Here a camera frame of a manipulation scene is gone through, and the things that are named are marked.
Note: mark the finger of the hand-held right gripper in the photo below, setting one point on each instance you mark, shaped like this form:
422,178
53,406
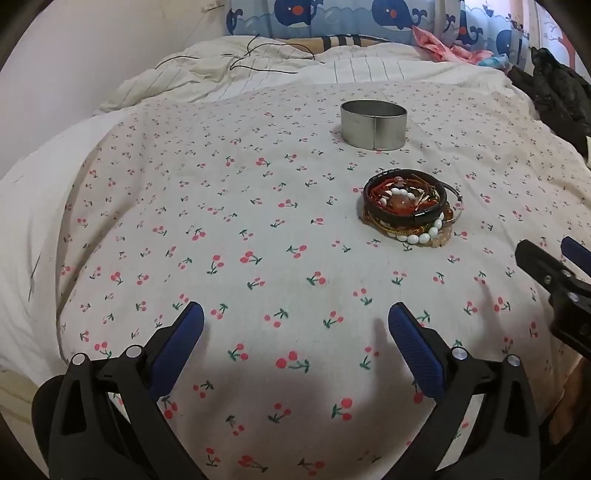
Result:
577,254
535,258

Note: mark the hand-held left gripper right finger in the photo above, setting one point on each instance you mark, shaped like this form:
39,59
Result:
415,350

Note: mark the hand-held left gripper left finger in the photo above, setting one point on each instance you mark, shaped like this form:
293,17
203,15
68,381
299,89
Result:
184,339

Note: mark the silver metal bangle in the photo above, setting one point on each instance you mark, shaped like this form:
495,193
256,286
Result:
455,194

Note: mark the round metal tin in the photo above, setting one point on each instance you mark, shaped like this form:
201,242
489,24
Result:
374,124

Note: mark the cherry print bedsheet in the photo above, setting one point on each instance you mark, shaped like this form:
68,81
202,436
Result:
277,240

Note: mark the black jacket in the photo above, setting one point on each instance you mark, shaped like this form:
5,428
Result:
554,97

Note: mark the white bedsheet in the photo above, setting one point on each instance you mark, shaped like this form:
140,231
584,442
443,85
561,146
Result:
41,230

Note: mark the pink cloth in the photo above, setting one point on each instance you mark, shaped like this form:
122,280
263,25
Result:
438,44

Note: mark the white striped quilt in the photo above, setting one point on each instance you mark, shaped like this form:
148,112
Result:
207,74

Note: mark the beige striped pillow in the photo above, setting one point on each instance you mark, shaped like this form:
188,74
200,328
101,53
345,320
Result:
341,41

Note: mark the whale print pillow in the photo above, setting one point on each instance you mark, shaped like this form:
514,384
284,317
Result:
351,16

